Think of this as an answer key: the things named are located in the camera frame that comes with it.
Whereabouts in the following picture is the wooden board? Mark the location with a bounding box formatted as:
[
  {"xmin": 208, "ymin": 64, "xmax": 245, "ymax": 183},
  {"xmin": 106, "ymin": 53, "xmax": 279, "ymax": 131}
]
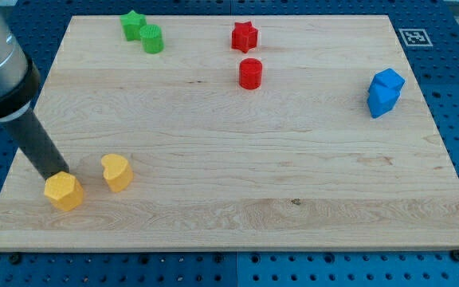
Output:
[{"xmin": 0, "ymin": 15, "xmax": 459, "ymax": 253}]

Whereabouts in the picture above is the yellow heart block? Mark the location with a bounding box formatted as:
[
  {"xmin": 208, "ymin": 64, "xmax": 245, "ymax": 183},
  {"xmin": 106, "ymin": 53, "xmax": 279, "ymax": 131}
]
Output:
[{"xmin": 101, "ymin": 154, "xmax": 134, "ymax": 193}]

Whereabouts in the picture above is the red cylinder block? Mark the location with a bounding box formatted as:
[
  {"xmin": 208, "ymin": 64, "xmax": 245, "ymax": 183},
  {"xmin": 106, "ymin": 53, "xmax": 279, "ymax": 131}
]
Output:
[{"xmin": 239, "ymin": 58, "xmax": 263, "ymax": 90}]

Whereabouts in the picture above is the red star block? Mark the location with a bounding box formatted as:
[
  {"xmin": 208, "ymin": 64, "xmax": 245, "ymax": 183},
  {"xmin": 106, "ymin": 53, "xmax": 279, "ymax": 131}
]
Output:
[{"xmin": 231, "ymin": 22, "xmax": 258, "ymax": 53}]

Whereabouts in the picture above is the green cylinder block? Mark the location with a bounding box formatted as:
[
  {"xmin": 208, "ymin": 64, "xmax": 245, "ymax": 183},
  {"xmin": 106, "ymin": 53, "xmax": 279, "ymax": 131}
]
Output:
[{"xmin": 139, "ymin": 24, "xmax": 164, "ymax": 54}]

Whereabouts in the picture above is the green star block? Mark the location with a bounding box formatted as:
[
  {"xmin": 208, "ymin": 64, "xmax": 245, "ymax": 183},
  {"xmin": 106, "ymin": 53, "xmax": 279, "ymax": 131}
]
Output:
[{"xmin": 120, "ymin": 10, "xmax": 147, "ymax": 41}]

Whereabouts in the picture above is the blue pentagon block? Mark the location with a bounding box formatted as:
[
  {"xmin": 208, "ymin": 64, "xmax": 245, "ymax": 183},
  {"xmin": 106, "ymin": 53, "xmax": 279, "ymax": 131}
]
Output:
[{"xmin": 367, "ymin": 84, "xmax": 400, "ymax": 118}]

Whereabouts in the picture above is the blue cube block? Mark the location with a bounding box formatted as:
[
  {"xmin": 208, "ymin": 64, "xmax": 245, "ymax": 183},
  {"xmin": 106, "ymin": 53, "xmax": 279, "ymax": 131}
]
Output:
[{"xmin": 370, "ymin": 68, "xmax": 406, "ymax": 92}]

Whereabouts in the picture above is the yellow hexagon block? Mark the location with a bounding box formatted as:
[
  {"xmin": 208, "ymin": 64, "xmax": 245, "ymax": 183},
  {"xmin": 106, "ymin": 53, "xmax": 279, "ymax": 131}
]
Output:
[{"xmin": 44, "ymin": 171, "xmax": 84, "ymax": 211}]

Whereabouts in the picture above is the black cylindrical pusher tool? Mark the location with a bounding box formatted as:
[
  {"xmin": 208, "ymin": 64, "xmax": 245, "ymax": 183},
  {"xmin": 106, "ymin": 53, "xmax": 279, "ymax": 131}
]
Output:
[{"xmin": 0, "ymin": 103, "xmax": 69, "ymax": 179}]

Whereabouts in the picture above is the white fiducial marker tag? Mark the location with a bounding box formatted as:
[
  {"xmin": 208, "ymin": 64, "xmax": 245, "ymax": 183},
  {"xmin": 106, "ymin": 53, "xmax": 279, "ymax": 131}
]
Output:
[{"xmin": 398, "ymin": 28, "xmax": 433, "ymax": 47}]

